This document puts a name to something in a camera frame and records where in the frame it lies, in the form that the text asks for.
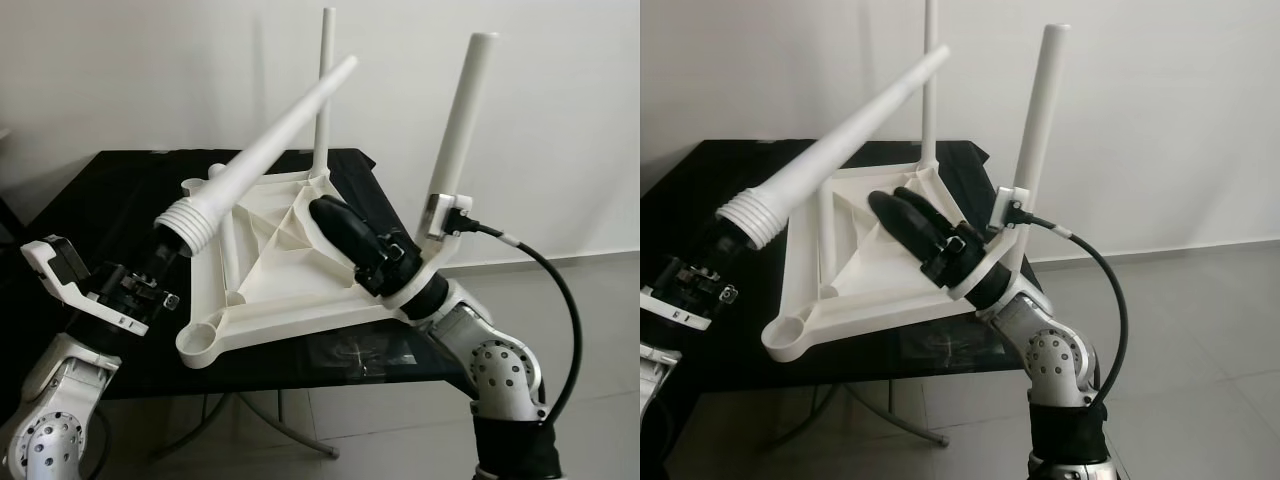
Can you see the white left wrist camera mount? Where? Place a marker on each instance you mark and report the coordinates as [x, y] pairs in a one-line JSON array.
[[680, 312], [110, 315]]

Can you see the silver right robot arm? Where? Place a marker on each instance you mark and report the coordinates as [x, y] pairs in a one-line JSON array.
[[1060, 370], [500, 370]]

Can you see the white plastic children table top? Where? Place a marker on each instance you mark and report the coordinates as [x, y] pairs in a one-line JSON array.
[[900, 300], [300, 310]]

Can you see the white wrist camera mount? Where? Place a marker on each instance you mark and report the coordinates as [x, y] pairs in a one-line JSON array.
[[110, 315], [440, 215], [680, 312], [1008, 205]]

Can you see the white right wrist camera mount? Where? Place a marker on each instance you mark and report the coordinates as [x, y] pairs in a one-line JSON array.
[[440, 215], [1008, 205]]

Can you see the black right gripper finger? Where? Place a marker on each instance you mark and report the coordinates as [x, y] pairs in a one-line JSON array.
[[333, 232], [925, 212], [358, 222], [895, 225]]

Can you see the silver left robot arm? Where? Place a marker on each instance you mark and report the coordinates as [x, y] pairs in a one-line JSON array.
[[650, 365], [50, 430]]

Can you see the black tablecloth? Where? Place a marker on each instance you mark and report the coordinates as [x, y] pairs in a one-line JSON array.
[[100, 200], [690, 190]]

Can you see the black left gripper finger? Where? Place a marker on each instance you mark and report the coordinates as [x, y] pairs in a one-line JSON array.
[[165, 250], [735, 250]]

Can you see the grey metal table frame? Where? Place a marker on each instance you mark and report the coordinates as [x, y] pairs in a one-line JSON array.
[[900, 425], [290, 430]]

